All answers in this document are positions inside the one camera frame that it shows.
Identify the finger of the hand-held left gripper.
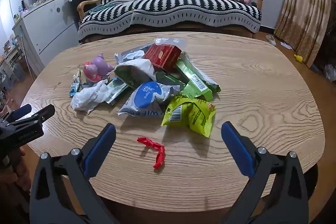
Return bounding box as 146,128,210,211
6,104,32,122
8,105,55,128

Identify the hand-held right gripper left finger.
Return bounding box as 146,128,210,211
29,123,120,224

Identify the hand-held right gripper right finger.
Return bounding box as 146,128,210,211
219,121,308,224

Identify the yellow-green snack bag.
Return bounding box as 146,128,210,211
161,95,216,138

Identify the wet wipes packet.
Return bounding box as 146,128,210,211
118,81,180,118

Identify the white mailer bag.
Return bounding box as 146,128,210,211
114,59,158,89

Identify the person's left hand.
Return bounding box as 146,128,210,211
0,148,31,198

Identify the small blue candy wrapper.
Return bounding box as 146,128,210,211
70,69,84,96

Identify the cluttered storage rack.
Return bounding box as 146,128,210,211
0,35,27,90

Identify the white crumpled plastic bag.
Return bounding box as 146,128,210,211
71,80,116,114

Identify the red twisted wrapper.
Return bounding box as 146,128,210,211
137,136,166,169

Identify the flat green packet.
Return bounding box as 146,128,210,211
106,77,132,105

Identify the purple pink toy figure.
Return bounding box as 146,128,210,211
83,53,114,84

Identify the white cabinet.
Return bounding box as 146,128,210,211
13,0,79,75

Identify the green foil wrapper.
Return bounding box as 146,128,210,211
176,51,221,93

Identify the crumpled grey bag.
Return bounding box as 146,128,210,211
115,49,146,64

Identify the red box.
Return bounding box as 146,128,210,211
142,44,182,72

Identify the wooden sofa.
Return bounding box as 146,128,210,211
77,0,264,43

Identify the grey plastic bag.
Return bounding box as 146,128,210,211
324,64,336,81

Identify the black white striped sofa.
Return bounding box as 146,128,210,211
78,0,262,43

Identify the beige patterned curtain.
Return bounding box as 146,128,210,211
274,0,332,68

